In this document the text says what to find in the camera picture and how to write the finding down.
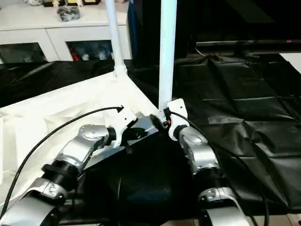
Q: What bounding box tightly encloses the white plastic table leg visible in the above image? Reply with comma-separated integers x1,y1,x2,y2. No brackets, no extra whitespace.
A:
105,0,129,81
157,0,178,112

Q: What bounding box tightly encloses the white plastic table top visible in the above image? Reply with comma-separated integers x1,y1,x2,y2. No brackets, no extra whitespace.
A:
0,70,163,209

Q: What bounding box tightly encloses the black glossy mat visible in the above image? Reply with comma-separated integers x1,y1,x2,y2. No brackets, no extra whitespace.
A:
0,53,301,223

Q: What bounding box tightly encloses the long black bar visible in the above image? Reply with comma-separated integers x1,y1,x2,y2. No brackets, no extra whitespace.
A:
196,39,301,48

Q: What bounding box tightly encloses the bag of black parts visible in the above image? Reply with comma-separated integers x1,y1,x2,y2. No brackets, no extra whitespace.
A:
56,6,81,23

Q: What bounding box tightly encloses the black framed plaque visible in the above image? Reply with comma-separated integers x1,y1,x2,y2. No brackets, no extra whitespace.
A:
67,0,102,6
42,0,68,7

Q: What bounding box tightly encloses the white flat panel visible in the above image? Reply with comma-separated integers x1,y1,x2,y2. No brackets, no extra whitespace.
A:
278,52,301,72

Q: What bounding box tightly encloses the white sideboard cabinet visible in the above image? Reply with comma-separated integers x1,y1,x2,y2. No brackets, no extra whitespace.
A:
0,4,134,64

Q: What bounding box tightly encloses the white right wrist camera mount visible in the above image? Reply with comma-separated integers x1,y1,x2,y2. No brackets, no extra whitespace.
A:
165,98,189,142

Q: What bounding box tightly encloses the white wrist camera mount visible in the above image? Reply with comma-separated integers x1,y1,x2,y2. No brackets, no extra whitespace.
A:
111,110,139,149
165,98,189,142

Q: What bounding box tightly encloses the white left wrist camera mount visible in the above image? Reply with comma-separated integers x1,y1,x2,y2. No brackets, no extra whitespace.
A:
111,110,139,149

